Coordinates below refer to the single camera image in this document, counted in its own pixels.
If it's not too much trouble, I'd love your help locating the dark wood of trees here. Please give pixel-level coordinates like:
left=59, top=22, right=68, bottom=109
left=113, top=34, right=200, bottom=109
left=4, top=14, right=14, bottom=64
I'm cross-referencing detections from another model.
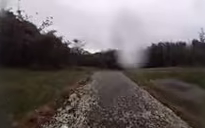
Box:
left=143, top=27, right=205, bottom=69
left=0, top=8, right=120, bottom=70

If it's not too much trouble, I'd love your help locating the grass verge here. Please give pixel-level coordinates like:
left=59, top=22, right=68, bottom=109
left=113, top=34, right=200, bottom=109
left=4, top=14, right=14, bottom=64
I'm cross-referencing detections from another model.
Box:
left=0, top=66, right=97, bottom=128
left=123, top=65, right=205, bottom=128

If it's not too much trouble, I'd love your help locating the grey asphalt path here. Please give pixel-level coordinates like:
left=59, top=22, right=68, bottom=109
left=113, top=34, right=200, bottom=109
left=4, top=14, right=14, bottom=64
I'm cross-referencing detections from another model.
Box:
left=40, top=69, right=192, bottom=128

